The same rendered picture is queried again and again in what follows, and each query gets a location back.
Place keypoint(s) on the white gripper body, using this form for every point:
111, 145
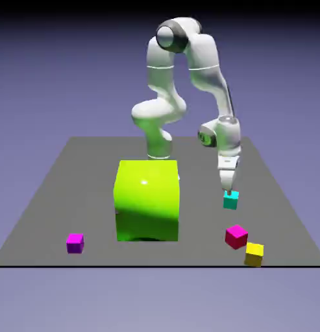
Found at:
227, 177

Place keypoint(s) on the small cyan cube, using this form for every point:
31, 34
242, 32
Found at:
230, 201

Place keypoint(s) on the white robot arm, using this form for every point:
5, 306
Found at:
159, 77

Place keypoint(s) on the small magenta cube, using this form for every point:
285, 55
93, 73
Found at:
236, 236

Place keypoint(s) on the small yellow cube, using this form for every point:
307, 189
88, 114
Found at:
254, 254

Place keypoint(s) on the small purple cube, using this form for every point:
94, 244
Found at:
75, 243

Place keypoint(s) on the large lime green box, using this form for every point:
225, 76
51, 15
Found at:
147, 199

